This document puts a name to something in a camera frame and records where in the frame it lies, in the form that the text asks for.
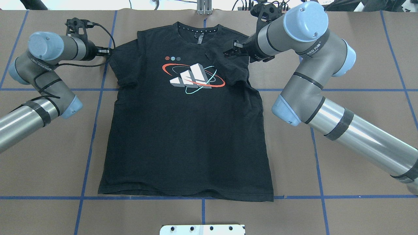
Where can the black printed t-shirt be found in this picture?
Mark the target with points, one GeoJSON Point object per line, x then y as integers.
{"type": "Point", "coordinates": [187, 121]}

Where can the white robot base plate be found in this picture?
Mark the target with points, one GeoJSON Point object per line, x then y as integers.
{"type": "Point", "coordinates": [211, 229]}

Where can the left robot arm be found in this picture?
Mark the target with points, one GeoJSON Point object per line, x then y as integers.
{"type": "Point", "coordinates": [36, 67]}

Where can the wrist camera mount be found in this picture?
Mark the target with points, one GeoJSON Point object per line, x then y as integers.
{"type": "Point", "coordinates": [266, 12]}
{"type": "Point", "coordinates": [78, 27]}

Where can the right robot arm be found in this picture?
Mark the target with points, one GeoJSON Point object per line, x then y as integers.
{"type": "Point", "coordinates": [304, 29]}

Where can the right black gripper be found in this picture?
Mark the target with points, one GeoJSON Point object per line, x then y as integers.
{"type": "Point", "coordinates": [248, 46]}

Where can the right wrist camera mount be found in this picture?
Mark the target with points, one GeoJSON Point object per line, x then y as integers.
{"type": "Point", "coordinates": [266, 12]}

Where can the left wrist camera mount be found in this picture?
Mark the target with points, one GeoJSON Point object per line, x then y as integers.
{"type": "Point", "coordinates": [78, 27]}

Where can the aluminium frame post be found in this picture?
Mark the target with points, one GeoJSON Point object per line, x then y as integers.
{"type": "Point", "coordinates": [204, 7]}

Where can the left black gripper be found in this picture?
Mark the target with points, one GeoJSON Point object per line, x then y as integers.
{"type": "Point", "coordinates": [91, 52]}

